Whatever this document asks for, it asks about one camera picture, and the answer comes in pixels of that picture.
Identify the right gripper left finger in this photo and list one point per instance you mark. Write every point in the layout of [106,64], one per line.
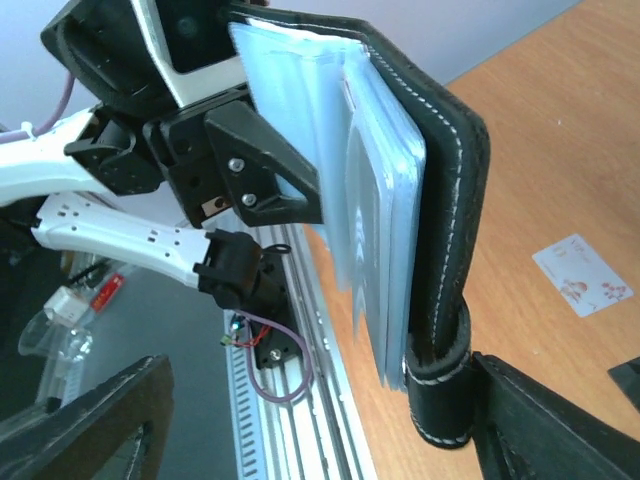
[125,421]

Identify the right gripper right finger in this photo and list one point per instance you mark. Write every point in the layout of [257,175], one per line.
[524,430]

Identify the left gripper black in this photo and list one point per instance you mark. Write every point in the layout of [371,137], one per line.
[268,180]

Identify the black VIP credit card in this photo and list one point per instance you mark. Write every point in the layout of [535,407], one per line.
[626,377]

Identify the white floral credit card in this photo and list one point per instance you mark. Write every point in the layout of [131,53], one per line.
[581,276]

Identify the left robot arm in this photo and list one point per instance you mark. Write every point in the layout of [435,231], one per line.
[92,185]

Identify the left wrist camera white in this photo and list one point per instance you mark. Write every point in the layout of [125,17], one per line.
[190,45]

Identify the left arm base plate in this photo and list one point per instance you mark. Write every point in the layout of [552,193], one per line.
[275,340]

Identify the grey slotted cable duct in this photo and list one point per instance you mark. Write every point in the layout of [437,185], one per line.
[255,435]

